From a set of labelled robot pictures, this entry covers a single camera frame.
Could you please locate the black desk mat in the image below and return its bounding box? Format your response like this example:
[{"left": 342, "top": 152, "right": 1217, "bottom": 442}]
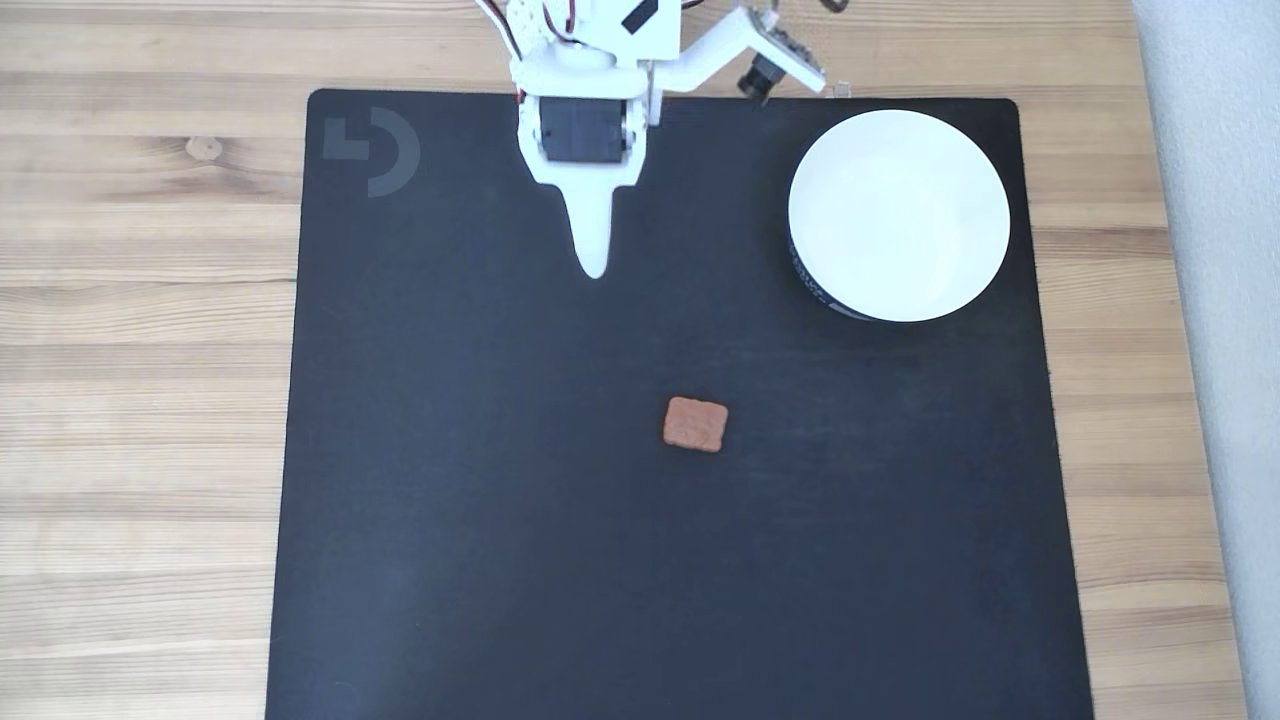
[{"left": 265, "top": 88, "right": 1096, "bottom": 720}]

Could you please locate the white round plate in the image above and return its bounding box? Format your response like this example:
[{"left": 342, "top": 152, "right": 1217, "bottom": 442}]
[{"left": 787, "top": 109, "right": 1012, "bottom": 324}]

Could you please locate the brown rectangular toy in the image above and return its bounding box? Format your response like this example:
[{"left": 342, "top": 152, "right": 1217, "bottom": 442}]
[{"left": 662, "top": 396, "right": 730, "bottom": 454}]

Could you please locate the wrist camera on white mount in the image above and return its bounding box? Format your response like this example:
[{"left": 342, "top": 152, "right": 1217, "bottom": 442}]
[{"left": 655, "top": 5, "right": 829, "bottom": 106}]

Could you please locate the red black servo wire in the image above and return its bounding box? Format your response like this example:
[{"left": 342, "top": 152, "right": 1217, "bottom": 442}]
[{"left": 475, "top": 0, "right": 528, "bottom": 103}]

